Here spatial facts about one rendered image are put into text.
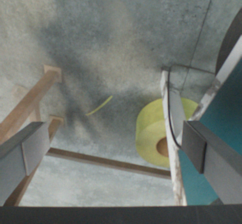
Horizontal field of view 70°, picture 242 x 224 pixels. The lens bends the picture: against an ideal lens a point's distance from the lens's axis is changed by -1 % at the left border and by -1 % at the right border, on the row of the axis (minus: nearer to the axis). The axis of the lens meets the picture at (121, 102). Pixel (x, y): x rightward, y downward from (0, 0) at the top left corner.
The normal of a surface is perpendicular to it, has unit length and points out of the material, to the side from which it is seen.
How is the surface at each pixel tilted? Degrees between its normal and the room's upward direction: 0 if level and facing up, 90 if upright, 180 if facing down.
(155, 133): 0
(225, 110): 90
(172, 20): 0
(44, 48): 0
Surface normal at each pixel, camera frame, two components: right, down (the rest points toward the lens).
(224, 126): -0.97, -0.22
